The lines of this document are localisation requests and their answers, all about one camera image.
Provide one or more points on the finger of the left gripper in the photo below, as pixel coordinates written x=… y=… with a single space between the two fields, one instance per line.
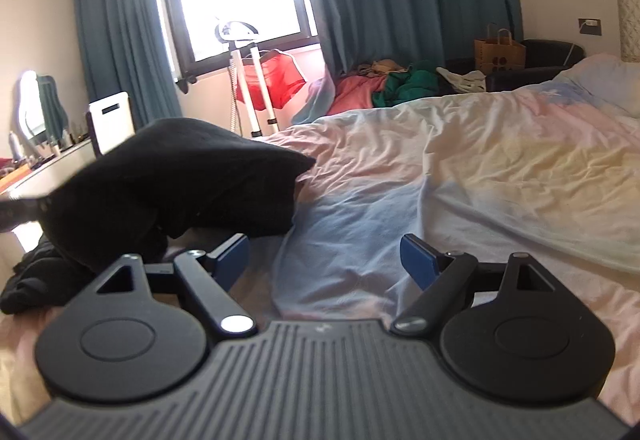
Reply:
x=15 y=212

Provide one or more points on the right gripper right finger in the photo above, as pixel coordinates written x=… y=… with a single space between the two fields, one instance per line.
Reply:
x=509 y=330

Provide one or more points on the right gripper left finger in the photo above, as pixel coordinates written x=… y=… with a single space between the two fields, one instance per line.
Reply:
x=140 y=330

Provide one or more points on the black garment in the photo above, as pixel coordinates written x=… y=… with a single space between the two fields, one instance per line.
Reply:
x=171 y=177

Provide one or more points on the white dressing table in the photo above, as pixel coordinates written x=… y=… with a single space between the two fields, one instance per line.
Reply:
x=25 y=237

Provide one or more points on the vanity mirror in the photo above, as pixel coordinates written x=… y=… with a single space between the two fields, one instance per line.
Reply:
x=30 y=117

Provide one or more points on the white black chair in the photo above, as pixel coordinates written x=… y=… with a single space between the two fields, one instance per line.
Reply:
x=109 y=122

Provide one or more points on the pastel bed sheet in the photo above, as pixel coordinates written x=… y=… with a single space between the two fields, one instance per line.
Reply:
x=546 y=169

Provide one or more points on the teal curtain left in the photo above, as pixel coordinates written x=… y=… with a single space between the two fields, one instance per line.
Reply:
x=122 y=49

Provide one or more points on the green clothing pile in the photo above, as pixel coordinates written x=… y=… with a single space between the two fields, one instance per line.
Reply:
x=420 y=80

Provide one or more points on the pillow pastel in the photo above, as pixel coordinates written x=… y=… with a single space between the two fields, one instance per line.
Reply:
x=607 y=78

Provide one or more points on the black armchair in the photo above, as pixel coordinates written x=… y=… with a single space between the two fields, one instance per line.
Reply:
x=544 y=60

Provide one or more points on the brown paper bag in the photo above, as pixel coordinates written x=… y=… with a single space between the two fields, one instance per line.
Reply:
x=498 y=51

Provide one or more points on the pink clothing pile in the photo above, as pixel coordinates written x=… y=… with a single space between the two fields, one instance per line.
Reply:
x=355 y=92

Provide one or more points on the red garment on stand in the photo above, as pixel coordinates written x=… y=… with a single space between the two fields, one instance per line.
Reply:
x=282 y=77

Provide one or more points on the light blue garment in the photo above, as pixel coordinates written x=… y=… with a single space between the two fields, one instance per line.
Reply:
x=320 y=97

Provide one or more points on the wall power outlet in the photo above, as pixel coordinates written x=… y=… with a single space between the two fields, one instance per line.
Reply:
x=590 y=26

